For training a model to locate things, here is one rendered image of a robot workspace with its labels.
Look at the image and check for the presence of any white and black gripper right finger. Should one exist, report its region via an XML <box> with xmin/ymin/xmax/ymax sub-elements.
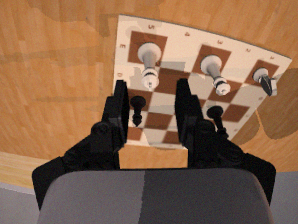
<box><xmin>174</xmin><ymin>78</ymin><xmax>276</xmax><ymax>206</ymax></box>

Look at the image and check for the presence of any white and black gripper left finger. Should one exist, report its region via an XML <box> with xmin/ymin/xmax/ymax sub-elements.
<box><xmin>32</xmin><ymin>79</ymin><xmax>130</xmax><ymax>211</ymax></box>

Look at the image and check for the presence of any chessboard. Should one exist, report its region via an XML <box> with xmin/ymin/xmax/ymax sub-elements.
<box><xmin>113</xmin><ymin>13</ymin><xmax>292</xmax><ymax>150</ymax></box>

